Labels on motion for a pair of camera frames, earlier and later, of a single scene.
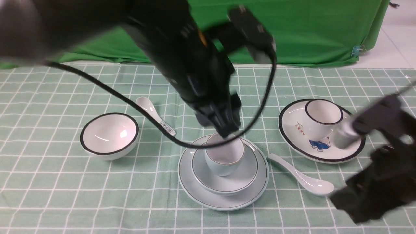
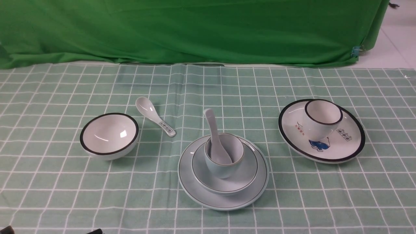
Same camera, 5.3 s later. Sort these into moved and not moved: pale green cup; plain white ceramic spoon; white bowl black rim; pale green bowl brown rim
Moved: plain white ceramic spoon
Not moved: pale green bowl brown rim; white bowl black rim; pale green cup
